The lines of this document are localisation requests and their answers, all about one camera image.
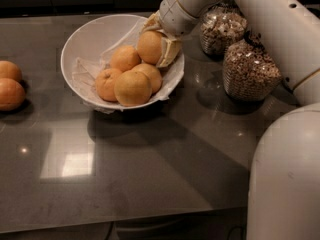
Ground front glass cereal jar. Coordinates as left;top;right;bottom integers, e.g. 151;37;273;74
222;31;282;102

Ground back left glass cereal jar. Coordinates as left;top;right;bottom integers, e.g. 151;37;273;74
200;0;248;56

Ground orange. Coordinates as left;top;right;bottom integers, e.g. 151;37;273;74
114;71;152;107
133;63;162;94
109;45;141;72
95;68;122;102
0;61;22;82
137;31;162;65
0;78;26;111

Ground black cables under table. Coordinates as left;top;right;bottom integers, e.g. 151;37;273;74
226;225;248;240

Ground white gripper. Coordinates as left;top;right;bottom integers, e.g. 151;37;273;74
141;0;200;68

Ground white paper towel liner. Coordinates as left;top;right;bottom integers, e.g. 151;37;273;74
71;17;185;114

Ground white bowl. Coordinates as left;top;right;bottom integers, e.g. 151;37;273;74
60;14;186;112

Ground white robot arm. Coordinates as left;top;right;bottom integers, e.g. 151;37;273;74
159;0;320;240

